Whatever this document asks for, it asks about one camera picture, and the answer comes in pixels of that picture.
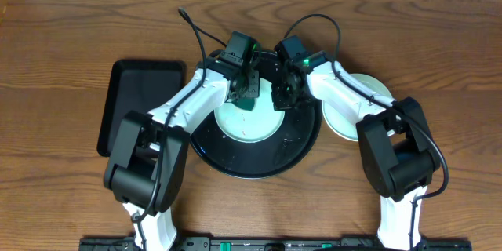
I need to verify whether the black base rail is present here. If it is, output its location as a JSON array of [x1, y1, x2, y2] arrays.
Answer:
[[78, 237, 472, 251]]

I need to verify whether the black round tray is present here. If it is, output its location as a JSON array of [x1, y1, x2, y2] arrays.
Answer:
[[191, 50, 322, 179]]

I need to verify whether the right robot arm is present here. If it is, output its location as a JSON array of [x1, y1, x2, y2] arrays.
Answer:
[[272, 35, 449, 250]]

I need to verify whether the black rectangular tray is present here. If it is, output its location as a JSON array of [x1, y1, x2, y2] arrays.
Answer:
[[96, 59, 186, 157]]

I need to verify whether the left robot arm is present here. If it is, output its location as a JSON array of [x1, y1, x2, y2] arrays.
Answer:
[[104, 31, 261, 250]]

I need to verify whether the light blue plate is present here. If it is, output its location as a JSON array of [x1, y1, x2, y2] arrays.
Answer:
[[322, 73, 392, 142], [214, 78, 286, 143]]

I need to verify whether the green yellow scrub sponge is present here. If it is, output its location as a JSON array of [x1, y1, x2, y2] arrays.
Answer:
[[232, 98, 256, 111]]

